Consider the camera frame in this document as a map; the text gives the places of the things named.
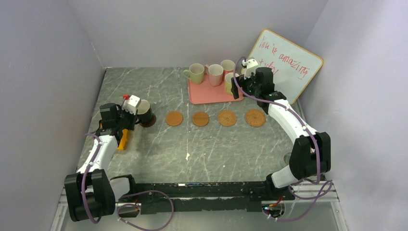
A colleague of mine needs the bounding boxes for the black mug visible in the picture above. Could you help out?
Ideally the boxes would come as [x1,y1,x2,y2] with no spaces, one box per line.
[137,100,155,123]

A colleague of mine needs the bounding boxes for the dark brown wooden coaster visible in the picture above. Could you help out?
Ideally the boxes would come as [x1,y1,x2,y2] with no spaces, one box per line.
[140,116,156,128]

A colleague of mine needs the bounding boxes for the green mug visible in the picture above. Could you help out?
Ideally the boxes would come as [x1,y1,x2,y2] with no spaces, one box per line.
[224,72,233,95]
[183,63,204,85]

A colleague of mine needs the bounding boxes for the light wooden coaster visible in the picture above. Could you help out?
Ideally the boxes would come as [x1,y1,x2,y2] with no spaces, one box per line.
[192,111,209,127]
[166,111,183,127]

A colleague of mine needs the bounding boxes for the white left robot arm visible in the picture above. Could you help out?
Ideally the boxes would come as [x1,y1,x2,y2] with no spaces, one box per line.
[64,95,141,223]

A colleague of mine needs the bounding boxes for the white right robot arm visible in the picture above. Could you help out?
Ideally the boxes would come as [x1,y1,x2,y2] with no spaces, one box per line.
[231,57,331,200]

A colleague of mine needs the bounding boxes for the pink mug back right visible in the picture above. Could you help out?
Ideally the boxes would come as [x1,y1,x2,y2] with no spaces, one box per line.
[220,60,235,76]

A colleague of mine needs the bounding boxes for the pink mug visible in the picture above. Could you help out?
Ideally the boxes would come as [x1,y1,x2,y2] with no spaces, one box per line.
[220,60,235,76]
[205,64,224,87]

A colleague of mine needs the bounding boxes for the yellow plastic bin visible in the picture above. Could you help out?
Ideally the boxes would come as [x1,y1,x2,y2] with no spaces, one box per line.
[117,129,131,151]

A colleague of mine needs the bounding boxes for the pink mug centre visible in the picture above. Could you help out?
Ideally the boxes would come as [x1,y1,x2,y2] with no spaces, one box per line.
[205,64,224,87]

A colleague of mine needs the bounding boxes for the whiteboard with red writing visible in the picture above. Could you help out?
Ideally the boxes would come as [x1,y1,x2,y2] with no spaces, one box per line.
[249,29,324,104]

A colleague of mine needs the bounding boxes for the pink serving tray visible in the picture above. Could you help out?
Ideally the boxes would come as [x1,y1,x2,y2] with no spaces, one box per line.
[188,74,243,104]

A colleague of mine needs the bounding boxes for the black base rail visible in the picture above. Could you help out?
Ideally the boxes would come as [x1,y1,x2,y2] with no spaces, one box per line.
[119,181,294,215]

